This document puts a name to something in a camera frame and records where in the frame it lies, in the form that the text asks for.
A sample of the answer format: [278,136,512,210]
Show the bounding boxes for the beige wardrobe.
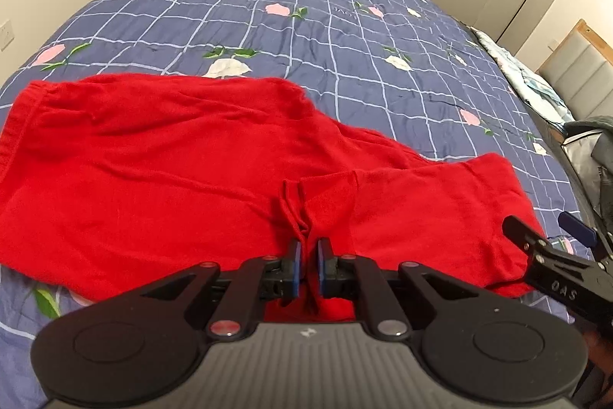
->
[428,0,547,55]

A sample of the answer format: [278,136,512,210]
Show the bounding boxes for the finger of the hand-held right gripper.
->
[557,212,613,263]
[503,215,557,267]

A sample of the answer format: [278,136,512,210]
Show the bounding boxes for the dark grey bedsheet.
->
[467,23,592,223]

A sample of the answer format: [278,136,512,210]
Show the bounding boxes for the wall socket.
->
[0,20,17,51]

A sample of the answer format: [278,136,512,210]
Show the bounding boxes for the light blue blanket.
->
[474,28,575,132]

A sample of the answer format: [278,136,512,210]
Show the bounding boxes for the person's right forearm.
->
[587,327,613,371]

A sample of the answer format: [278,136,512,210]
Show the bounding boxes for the dark grey cloth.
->
[565,116,613,161]

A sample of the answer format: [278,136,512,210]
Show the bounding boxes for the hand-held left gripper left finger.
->
[136,239,303,341]

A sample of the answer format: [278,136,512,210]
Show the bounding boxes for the red pants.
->
[0,74,549,324]

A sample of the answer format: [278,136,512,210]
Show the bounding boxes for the padded wooden headboard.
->
[534,18,613,122]

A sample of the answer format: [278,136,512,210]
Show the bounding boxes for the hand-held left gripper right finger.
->
[316,237,482,341]

